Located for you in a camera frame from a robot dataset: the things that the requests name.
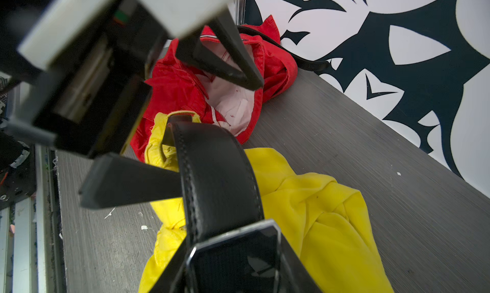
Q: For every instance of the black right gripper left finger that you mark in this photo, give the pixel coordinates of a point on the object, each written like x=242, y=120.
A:
x=172, y=278

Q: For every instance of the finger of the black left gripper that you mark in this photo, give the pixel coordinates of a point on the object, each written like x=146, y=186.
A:
x=192, y=51

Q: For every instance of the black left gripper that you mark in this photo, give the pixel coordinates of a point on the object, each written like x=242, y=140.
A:
x=90, y=101

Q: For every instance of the red trousers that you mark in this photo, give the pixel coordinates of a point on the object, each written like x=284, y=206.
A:
x=178, y=87

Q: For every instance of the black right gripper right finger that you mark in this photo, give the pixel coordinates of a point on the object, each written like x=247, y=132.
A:
x=293, y=276

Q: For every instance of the black belt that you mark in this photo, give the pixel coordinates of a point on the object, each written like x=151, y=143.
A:
x=231, y=246
x=310, y=66

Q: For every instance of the yellow trousers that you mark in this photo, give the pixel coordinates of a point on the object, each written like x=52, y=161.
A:
x=327, y=224

